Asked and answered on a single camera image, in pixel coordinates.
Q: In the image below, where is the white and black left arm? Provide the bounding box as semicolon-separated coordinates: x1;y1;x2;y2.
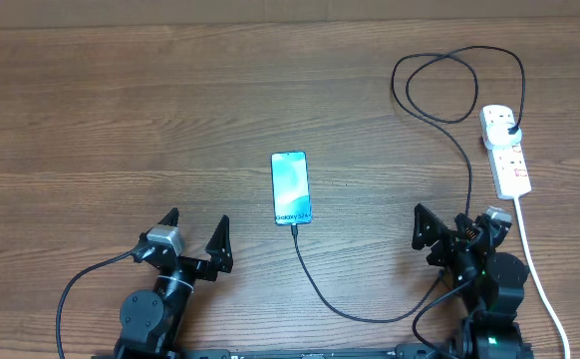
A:
55;207;233;359

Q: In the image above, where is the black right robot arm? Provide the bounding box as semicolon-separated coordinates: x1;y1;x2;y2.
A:
412;203;534;359

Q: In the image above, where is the white USB charger adapter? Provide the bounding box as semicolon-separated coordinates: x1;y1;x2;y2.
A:
482;124;522;151

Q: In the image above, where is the white power strip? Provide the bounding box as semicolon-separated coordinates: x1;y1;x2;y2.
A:
479;105;531;199

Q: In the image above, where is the white power strip cord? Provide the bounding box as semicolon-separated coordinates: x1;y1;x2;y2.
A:
512;196;572;359

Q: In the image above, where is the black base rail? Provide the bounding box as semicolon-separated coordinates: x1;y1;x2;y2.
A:
90;343;535;359

